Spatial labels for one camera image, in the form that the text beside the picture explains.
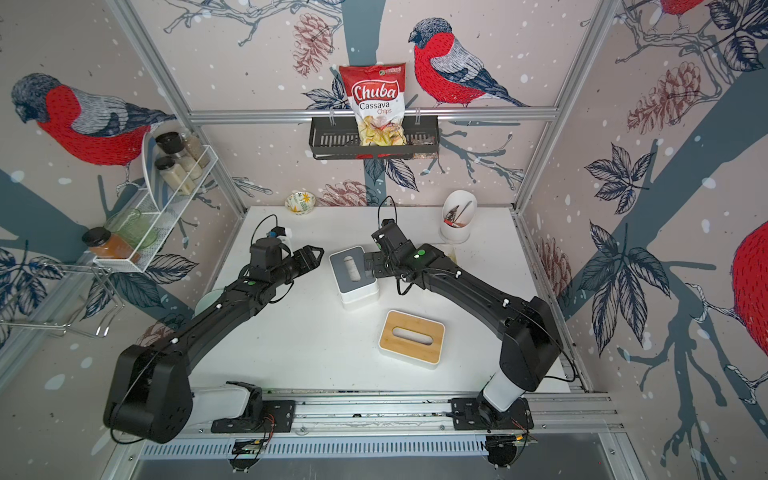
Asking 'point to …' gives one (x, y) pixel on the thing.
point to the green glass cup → (132, 226)
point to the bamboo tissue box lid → (412, 337)
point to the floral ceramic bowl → (300, 202)
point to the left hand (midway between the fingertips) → (322, 247)
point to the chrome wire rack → (96, 310)
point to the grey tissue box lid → (349, 268)
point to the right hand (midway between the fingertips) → (380, 259)
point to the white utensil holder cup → (458, 213)
